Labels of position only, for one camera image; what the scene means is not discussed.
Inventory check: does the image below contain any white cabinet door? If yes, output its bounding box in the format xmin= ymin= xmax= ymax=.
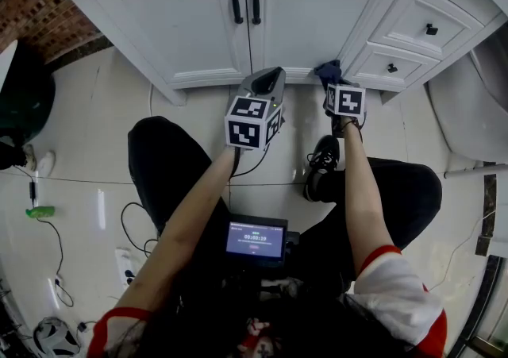
xmin=242 ymin=0 xmax=408 ymax=82
xmin=73 ymin=0 xmax=253 ymax=86

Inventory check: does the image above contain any person's left forearm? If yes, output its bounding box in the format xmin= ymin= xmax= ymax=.
xmin=113 ymin=145 xmax=239 ymax=312

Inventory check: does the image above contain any person's right forearm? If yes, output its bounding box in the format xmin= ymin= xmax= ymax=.
xmin=341 ymin=120 xmax=400 ymax=276

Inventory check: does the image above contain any white power strip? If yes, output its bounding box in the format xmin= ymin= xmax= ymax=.
xmin=114 ymin=247 xmax=138 ymax=290

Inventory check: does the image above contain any white rod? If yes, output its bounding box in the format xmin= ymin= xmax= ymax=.
xmin=443 ymin=164 xmax=508 ymax=179

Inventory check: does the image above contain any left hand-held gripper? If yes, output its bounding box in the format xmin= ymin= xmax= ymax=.
xmin=224 ymin=66 xmax=287 ymax=151

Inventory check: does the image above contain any person's right leg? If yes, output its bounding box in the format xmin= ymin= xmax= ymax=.
xmin=301 ymin=156 xmax=444 ymax=282

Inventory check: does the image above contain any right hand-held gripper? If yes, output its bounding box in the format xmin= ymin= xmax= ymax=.
xmin=323 ymin=77 xmax=368 ymax=129

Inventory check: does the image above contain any person's leg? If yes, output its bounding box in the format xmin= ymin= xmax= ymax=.
xmin=301 ymin=156 xmax=444 ymax=282
xmin=127 ymin=116 xmax=235 ymax=234

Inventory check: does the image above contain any long black floor cable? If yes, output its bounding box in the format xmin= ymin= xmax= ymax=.
xmin=35 ymin=215 xmax=76 ymax=308

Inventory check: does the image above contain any white drawer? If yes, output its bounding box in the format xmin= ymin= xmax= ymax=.
xmin=344 ymin=41 xmax=441 ymax=92
xmin=368 ymin=0 xmax=485 ymax=60

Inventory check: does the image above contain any person's white red-trimmed shirt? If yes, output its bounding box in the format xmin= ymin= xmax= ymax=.
xmin=86 ymin=244 xmax=448 ymax=358

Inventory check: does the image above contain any black cabinet handle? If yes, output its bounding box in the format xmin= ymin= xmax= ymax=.
xmin=228 ymin=0 xmax=244 ymax=25
xmin=249 ymin=0 xmax=263 ymax=26

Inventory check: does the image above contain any dark blue cloth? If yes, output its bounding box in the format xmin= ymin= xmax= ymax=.
xmin=313 ymin=59 xmax=343 ymax=87

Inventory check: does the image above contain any green plastic object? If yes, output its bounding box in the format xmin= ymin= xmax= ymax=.
xmin=25 ymin=205 xmax=56 ymax=219

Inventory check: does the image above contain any person's black sneaker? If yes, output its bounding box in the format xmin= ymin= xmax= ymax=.
xmin=303 ymin=134 xmax=342 ymax=203

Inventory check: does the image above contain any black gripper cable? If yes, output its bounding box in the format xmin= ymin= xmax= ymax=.
xmin=229 ymin=148 xmax=271 ymax=179

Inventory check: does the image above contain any small black monitor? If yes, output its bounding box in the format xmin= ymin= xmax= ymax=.
xmin=225 ymin=214 xmax=290 ymax=268

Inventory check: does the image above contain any looped black floor cable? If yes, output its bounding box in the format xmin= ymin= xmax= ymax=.
xmin=120 ymin=201 xmax=160 ymax=258

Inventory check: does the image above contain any thin white cable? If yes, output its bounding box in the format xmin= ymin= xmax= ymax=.
xmin=428 ymin=209 xmax=497 ymax=292

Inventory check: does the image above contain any white toilet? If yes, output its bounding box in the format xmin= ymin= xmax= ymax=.
xmin=427 ymin=30 xmax=508 ymax=163

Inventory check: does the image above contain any person's left leg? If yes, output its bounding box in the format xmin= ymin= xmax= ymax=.
xmin=127 ymin=116 xmax=235 ymax=234

